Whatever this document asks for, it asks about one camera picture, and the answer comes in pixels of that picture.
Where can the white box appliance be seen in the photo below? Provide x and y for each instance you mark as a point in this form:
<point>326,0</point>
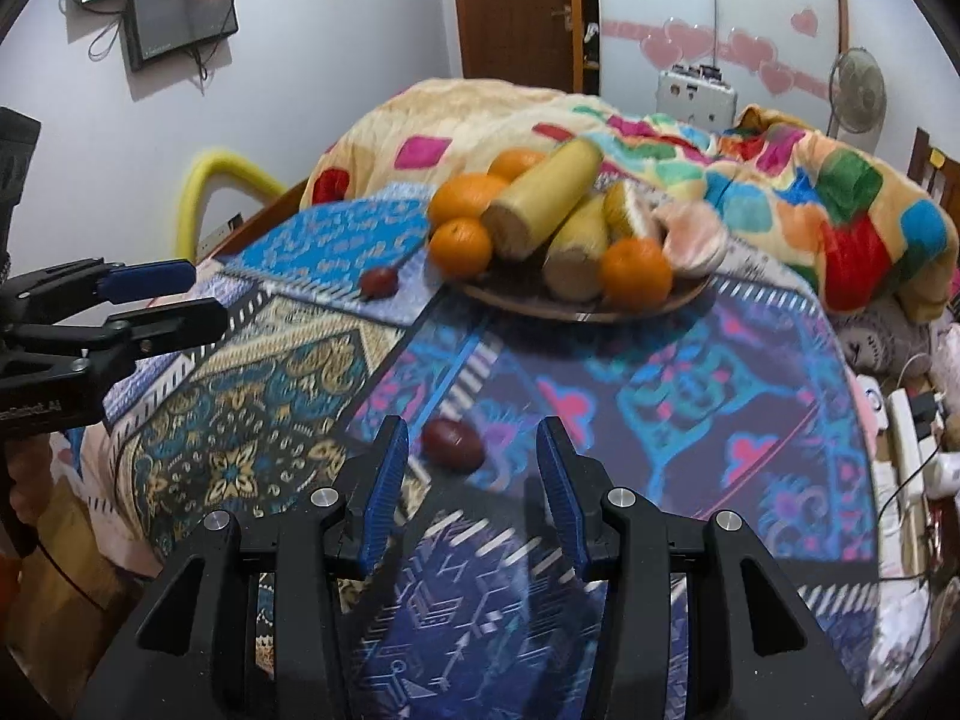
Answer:
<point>697,94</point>

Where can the small black wall monitor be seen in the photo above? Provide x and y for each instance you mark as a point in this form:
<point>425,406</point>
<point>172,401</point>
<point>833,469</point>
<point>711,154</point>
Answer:
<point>184,19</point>

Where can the purple plate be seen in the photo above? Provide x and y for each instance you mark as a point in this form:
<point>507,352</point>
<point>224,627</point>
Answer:
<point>525,304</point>

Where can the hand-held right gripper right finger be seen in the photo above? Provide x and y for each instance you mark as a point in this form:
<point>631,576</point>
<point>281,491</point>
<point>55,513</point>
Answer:
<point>562,487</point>

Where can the large orange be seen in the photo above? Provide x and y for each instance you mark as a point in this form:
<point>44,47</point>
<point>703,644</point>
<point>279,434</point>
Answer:
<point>469,199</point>
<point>517,163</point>

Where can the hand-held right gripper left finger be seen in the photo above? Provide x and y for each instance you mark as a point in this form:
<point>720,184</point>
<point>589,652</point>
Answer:
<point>386,480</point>

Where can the brown wooden door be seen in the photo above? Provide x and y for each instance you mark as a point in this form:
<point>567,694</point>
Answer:
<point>517,11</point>

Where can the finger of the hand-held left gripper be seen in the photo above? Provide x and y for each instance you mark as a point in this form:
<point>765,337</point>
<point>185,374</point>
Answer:
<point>150,277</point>
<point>176,322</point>

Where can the wooden headboard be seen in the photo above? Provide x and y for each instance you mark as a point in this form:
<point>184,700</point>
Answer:
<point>934,172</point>

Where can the white power strip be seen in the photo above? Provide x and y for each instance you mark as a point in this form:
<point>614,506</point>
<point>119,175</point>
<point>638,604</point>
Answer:
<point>911,442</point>

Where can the blue patterned bed mat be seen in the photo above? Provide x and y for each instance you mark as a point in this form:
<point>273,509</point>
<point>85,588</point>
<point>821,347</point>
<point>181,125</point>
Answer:
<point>600,427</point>

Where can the peeled pomelo piece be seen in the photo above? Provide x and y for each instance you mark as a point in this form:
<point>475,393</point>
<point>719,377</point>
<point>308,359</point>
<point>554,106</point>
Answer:
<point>694,236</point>

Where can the standing fan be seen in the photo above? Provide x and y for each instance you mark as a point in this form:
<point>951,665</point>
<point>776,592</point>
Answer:
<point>859,94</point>

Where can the pomelo piece with rind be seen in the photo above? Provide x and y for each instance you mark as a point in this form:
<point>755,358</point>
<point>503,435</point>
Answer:
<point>626,210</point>

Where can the small orange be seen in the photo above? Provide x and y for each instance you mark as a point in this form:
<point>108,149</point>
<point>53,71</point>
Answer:
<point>460,246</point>
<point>636,274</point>

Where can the colourful patchwork blanket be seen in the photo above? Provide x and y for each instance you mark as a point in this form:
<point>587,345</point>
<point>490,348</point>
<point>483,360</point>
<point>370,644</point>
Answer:
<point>750,165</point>

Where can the wooden wardrobe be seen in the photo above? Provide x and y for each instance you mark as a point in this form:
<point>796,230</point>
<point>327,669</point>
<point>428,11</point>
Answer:
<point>586,15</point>

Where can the yellow foam tube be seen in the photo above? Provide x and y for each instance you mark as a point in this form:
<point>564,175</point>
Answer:
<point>217,172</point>

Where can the red jujube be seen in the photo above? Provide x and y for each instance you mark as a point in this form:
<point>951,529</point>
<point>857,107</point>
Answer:
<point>377,281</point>
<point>452,444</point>

